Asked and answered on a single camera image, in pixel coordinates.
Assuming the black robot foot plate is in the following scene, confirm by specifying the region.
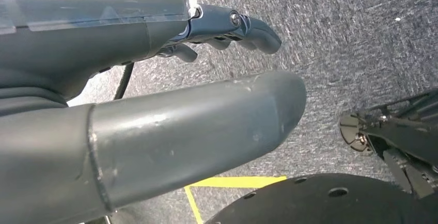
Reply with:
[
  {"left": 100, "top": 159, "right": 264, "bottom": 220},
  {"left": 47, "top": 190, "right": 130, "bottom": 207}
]
[{"left": 205, "top": 172, "right": 438, "bottom": 224}]

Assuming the black cable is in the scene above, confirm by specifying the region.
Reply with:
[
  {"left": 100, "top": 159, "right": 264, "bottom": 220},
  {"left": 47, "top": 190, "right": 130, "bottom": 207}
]
[{"left": 113, "top": 62, "right": 135, "bottom": 101}]

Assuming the yellow floor tape square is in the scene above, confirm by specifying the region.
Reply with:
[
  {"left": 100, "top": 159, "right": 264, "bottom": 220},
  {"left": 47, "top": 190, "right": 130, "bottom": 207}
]
[{"left": 184, "top": 175, "right": 288, "bottom": 224}]

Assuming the black robot leg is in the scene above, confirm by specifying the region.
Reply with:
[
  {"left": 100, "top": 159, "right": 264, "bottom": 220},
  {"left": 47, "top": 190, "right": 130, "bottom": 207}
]
[{"left": 338, "top": 88, "right": 438, "bottom": 199}]

